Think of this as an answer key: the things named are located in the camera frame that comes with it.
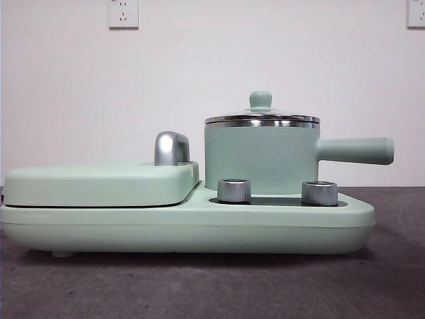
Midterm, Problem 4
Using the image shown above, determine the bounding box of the glass lid with green knob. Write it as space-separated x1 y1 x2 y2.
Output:
204 91 321 124

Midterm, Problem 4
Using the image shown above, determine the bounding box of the silver control knob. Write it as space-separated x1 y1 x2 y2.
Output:
216 177 252 203
301 180 339 205

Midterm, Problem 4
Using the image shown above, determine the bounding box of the black control panel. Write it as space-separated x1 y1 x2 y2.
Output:
208 195 339 207

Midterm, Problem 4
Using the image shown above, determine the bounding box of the mint green griddle cover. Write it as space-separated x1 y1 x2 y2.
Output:
3 160 200 207

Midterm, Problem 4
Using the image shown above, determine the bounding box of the mint green cooker base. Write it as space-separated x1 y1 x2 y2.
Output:
0 185 376 259

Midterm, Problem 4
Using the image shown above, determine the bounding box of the mint green pot with handle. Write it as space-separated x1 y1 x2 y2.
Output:
203 121 395 197

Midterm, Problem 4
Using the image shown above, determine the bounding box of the silver griddle cover handle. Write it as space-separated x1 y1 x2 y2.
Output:
153 130 191 166

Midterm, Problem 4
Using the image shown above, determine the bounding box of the white wall socket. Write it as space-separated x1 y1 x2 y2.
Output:
407 0 425 29
108 0 139 30

